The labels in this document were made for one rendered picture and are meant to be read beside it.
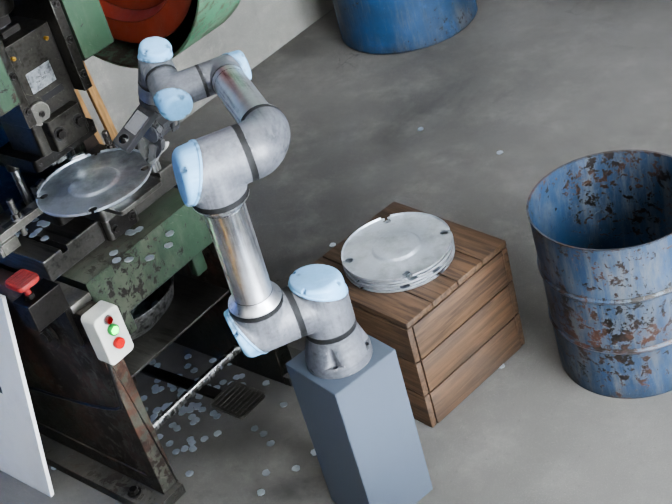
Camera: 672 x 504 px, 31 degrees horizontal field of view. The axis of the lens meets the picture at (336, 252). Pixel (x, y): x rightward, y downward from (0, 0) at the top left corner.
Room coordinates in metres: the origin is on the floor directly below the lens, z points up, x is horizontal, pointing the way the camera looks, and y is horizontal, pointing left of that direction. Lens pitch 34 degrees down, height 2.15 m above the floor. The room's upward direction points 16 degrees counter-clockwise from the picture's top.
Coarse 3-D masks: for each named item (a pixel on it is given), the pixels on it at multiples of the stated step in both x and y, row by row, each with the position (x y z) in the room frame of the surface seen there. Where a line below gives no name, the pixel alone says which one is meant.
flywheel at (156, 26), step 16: (112, 0) 3.00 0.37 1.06; (128, 0) 2.95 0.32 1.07; (144, 0) 2.91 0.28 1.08; (160, 0) 2.86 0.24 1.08; (176, 0) 2.76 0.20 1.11; (192, 0) 2.72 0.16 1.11; (112, 16) 2.97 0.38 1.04; (128, 16) 2.94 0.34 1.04; (144, 16) 2.88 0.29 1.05; (160, 16) 2.82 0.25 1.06; (176, 16) 2.78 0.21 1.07; (192, 16) 2.80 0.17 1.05; (112, 32) 2.98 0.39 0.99; (128, 32) 2.93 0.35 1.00; (144, 32) 2.88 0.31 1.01; (160, 32) 2.84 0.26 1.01
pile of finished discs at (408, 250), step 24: (408, 216) 2.69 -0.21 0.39; (432, 216) 2.66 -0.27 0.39; (360, 240) 2.65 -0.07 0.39; (384, 240) 2.61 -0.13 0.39; (408, 240) 2.57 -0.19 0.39; (432, 240) 2.55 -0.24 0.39; (360, 264) 2.54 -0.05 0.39; (384, 264) 2.51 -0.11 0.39; (408, 264) 2.48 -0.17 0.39; (432, 264) 2.44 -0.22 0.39; (384, 288) 2.44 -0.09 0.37; (408, 288) 2.43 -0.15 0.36
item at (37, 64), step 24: (24, 24) 2.72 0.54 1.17; (24, 48) 2.64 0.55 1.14; (48, 48) 2.68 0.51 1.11; (24, 72) 2.63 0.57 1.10; (48, 72) 2.66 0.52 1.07; (48, 96) 2.65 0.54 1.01; (72, 96) 2.69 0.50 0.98; (48, 120) 2.61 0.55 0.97; (72, 120) 2.64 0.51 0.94; (24, 144) 2.65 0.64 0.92; (48, 144) 2.62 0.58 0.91
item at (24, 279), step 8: (16, 272) 2.35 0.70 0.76; (24, 272) 2.34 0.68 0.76; (32, 272) 2.33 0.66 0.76; (8, 280) 2.33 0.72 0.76; (16, 280) 2.31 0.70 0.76; (24, 280) 2.31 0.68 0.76; (32, 280) 2.30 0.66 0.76; (8, 288) 2.31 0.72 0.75; (16, 288) 2.29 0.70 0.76; (24, 288) 2.28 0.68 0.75
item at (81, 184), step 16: (80, 160) 2.75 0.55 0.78; (96, 160) 2.73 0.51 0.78; (112, 160) 2.70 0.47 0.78; (128, 160) 2.68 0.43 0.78; (144, 160) 2.65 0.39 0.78; (48, 176) 2.70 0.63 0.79; (64, 176) 2.69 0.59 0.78; (80, 176) 2.66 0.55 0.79; (96, 176) 2.63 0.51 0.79; (112, 176) 2.61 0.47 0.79; (128, 176) 2.60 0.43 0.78; (144, 176) 2.58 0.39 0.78; (48, 192) 2.63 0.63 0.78; (64, 192) 2.61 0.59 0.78; (80, 192) 2.58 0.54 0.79; (96, 192) 2.56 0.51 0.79; (112, 192) 2.54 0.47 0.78; (128, 192) 2.52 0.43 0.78; (48, 208) 2.56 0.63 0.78; (64, 208) 2.53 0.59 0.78; (80, 208) 2.51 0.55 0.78
